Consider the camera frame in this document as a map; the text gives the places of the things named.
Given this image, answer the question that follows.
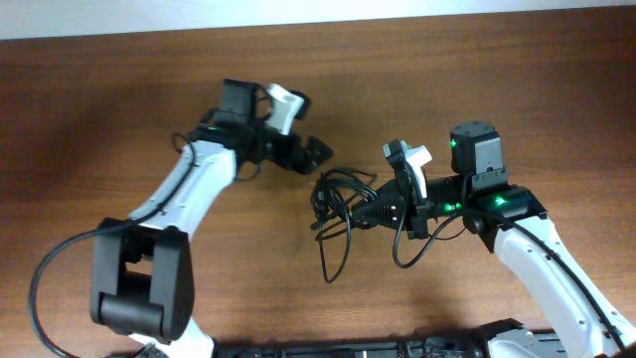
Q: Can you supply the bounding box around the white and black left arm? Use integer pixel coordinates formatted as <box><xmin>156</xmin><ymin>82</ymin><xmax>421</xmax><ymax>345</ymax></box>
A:
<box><xmin>89</xmin><ymin>79</ymin><xmax>333</xmax><ymax>357</ymax></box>

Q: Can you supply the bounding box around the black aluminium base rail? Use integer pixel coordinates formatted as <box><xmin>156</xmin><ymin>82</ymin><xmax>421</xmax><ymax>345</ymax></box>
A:
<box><xmin>213</xmin><ymin>320</ymin><xmax>567</xmax><ymax>358</ymax></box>

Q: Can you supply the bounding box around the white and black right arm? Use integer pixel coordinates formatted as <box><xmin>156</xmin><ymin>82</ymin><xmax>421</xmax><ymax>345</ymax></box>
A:
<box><xmin>350</xmin><ymin>121</ymin><xmax>635</xmax><ymax>357</ymax></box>

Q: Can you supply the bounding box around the black cable bundle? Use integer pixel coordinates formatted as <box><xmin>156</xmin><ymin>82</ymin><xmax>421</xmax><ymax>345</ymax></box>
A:
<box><xmin>309</xmin><ymin>167</ymin><xmax>379</xmax><ymax>284</ymax></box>

